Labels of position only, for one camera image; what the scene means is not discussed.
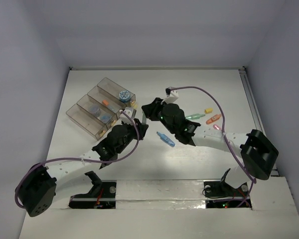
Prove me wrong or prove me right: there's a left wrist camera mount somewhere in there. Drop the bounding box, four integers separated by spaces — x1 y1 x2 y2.
120 107 136 124

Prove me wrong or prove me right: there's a green clear clip pen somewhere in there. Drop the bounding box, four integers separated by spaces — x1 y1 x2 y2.
185 114 205 120

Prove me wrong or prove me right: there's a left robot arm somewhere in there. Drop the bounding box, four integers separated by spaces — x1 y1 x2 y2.
14 119 149 217

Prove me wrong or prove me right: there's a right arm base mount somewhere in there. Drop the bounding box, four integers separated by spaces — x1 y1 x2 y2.
202 169 252 209

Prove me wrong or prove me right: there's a yellow highlighter pen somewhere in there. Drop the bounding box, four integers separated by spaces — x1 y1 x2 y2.
131 101 138 110

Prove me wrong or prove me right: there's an aluminium rail right edge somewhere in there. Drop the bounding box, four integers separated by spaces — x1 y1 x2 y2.
239 69 279 176

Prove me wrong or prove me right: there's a smoky clear drawer organizer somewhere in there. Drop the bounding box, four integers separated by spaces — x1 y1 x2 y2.
66 77 136 140

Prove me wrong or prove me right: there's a pink clear clip pen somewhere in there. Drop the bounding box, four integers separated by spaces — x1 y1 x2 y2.
213 124 222 130

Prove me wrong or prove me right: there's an orange tip marker pen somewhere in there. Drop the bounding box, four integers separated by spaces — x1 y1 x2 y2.
104 101 117 113

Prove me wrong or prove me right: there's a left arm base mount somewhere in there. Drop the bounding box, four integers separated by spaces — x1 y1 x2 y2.
68 171 117 209

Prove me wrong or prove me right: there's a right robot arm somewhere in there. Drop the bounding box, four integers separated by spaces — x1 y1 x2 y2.
142 98 279 195

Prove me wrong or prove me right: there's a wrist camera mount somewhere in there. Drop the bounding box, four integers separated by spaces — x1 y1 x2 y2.
120 107 136 124
161 87 179 104

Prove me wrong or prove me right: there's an orange clear clip pen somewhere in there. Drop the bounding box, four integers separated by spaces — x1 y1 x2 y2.
206 114 222 125

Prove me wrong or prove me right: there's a blue slime jar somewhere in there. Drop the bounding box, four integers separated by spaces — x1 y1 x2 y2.
119 90 131 103

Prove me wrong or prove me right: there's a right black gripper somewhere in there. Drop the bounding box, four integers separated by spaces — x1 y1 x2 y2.
142 97 176 134

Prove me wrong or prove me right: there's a green highlighter pen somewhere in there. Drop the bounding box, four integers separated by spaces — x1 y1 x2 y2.
142 112 147 124

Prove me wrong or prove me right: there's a blue clear clip pen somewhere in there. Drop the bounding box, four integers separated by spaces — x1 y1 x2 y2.
156 131 175 147

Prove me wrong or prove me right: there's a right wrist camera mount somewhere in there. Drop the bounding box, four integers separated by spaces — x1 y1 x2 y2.
161 87 179 104

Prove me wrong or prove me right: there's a yellow pen cap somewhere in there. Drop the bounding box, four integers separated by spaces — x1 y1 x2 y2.
204 108 213 114

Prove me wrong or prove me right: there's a small clear blue jar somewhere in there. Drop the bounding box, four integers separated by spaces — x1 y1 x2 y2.
99 115 111 123

